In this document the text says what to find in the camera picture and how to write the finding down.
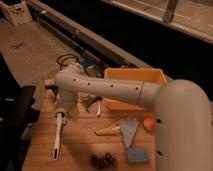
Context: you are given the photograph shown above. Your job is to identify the blue power device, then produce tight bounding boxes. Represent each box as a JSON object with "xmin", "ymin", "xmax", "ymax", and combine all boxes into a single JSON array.
[{"xmin": 81, "ymin": 59, "xmax": 94, "ymax": 69}]

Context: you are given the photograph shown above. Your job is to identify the white long-handled brush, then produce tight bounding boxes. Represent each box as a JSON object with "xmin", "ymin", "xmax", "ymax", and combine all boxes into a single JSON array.
[{"xmin": 53, "ymin": 112, "xmax": 65, "ymax": 160}]

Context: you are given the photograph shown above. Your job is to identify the blue sponge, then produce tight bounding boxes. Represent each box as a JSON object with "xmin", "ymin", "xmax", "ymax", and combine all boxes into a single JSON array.
[{"xmin": 126, "ymin": 148, "xmax": 149, "ymax": 163}]

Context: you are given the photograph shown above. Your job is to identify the yellow banana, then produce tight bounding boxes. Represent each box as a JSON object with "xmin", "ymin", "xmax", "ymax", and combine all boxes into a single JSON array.
[{"xmin": 95, "ymin": 125, "xmax": 120, "ymax": 136}]

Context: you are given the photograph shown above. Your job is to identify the dark grape bunch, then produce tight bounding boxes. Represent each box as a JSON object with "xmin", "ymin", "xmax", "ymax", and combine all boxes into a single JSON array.
[{"xmin": 89, "ymin": 152, "xmax": 117, "ymax": 171}]

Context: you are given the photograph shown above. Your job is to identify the yellow plastic bin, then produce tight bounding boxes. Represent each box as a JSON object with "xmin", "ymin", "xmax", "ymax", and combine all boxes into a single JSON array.
[{"xmin": 104, "ymin": 68, "xmax": 167, "ymax": 111}]

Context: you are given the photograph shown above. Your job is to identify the red yellow apple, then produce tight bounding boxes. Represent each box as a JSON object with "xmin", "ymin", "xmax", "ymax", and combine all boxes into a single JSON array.
[{"xmin": 143, "ymin": 117, "xmax": 155, "ymax": 132}]

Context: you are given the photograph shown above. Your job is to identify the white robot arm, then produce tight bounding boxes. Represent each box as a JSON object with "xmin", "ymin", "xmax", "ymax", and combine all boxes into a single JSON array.
[{"xmin": 55, "ymin": 64, "xmax": 213, "ymax": 171}]

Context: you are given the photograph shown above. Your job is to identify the blue folded cloth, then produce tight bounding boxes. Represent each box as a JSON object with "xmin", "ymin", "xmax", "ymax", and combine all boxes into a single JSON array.
[{"xmin": 118, "ymin": 117, "xmax": 139, "ymax": 148}]

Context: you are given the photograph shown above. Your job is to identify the wooden block stamp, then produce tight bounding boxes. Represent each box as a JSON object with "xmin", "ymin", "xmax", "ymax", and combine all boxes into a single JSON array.
[{"xmin": 44, "ymin": 79, "xmax": 57, "ymax": 90}]

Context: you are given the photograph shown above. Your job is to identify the white cardboard box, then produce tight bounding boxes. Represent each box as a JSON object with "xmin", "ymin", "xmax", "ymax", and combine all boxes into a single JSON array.
[{"xmin": 0, "ymin": 1, "xmax": 32, "ymax": 26}]

